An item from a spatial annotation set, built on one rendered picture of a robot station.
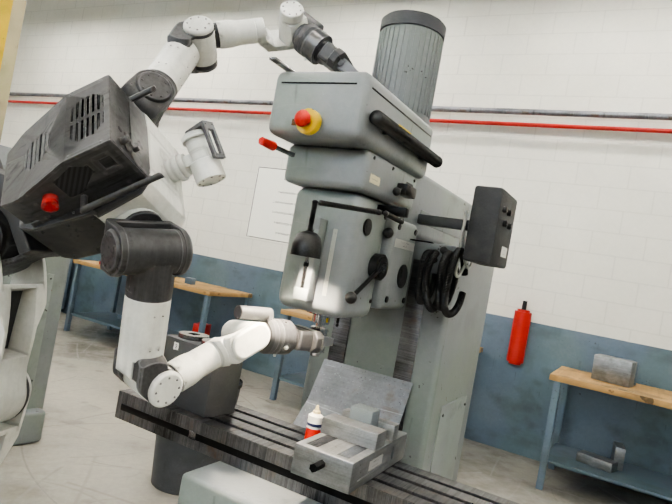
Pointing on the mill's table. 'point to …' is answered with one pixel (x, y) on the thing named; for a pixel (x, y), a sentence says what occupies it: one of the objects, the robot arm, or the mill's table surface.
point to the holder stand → (199, 393)
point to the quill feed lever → (377, 269)
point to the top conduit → (404, 138)
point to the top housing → (347, 115)
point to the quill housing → (336, 253)
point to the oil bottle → (314, 423)
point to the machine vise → (347, 458)
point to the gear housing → (347, 173)
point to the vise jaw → (353, 431)
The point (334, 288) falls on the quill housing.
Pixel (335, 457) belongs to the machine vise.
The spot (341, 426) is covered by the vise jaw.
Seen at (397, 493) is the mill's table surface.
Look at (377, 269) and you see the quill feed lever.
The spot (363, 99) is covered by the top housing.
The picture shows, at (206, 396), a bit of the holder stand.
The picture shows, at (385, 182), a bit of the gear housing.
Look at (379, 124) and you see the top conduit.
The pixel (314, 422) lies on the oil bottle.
